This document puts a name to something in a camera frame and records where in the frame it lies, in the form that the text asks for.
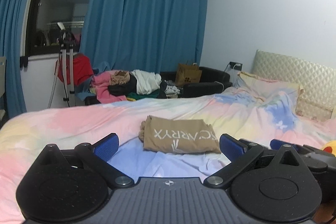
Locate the brown paper bag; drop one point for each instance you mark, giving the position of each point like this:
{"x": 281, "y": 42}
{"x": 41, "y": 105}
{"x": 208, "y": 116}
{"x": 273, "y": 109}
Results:
{"x": 187, "y": 74}

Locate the red garment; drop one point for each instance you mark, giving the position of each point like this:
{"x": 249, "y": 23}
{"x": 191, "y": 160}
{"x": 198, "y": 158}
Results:
{"x": 82, "y": 69}

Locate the beige floral pillow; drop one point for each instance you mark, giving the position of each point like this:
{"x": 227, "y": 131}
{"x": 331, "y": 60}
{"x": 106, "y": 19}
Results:
{"x": 314, "y": 111}

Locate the wall outlet with charger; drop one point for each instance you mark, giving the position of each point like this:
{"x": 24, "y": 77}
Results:
{"x": 235, "y": 65}

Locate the right blue curtain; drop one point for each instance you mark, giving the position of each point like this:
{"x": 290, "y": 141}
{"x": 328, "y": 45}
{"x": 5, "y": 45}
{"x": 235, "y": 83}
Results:
{"x": 151, "y": 35}

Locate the yellow plush toy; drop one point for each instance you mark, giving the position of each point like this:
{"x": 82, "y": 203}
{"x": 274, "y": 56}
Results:
{"x": 330, "y": 147}

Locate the black garment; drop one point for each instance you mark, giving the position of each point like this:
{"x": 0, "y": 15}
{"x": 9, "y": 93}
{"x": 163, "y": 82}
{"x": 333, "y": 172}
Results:
{"x": 124, "y": 89}

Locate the pastel pillow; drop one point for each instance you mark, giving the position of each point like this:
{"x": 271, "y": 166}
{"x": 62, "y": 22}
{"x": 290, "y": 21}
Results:
{"x": 264, "y": 88}

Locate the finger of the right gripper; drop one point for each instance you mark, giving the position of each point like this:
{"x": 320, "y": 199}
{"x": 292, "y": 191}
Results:
{"x": 249, "y": 143}
{"x": 276, "y": 144}

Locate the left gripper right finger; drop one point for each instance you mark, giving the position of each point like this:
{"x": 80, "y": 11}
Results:
{"x": 265, "y": 184}

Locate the dark window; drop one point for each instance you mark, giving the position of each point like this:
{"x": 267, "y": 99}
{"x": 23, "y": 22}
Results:
{"x": 57, "y": 3}

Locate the left blue curtain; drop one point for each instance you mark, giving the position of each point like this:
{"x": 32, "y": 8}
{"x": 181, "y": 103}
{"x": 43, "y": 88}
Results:
{"x": 12, "y": 18}

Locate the white garment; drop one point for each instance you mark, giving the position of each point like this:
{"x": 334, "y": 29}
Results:
{"x": 147, "y": 82}

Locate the cream quilted headboard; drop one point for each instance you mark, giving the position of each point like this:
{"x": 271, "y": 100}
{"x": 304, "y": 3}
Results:
{"x": 317, "y": 81}

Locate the black sofa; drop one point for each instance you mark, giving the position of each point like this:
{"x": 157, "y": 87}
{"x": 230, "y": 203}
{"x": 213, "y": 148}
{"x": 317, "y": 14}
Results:
{"x": 212, "y": 81}

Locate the pink garment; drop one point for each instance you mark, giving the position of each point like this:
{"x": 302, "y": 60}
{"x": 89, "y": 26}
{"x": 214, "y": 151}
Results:
{"x": 99, "y": 87}

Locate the tan t-shirt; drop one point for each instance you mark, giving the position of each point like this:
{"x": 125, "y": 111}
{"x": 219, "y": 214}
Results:
{"x": 178, "y": 136}

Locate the blue curtain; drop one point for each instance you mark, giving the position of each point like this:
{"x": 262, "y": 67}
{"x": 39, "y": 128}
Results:
{"x": 12, "y": 18}
{"x": 151, "y": 35}

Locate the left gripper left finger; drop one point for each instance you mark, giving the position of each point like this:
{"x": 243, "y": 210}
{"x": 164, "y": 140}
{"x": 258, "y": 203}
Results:
{"x": 71, "y": 185}

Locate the brown lace garment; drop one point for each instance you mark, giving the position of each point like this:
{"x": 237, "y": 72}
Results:
{"x": 119, "y": 78}

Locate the silver tripod with phone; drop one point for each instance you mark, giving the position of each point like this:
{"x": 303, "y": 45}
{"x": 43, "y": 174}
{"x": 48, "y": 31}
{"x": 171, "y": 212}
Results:
{"x": 65, "y": 65}

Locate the black and white chair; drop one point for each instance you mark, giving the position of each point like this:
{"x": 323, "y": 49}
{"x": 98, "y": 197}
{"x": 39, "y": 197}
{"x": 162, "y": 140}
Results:
{"x": 2, "y": 84}

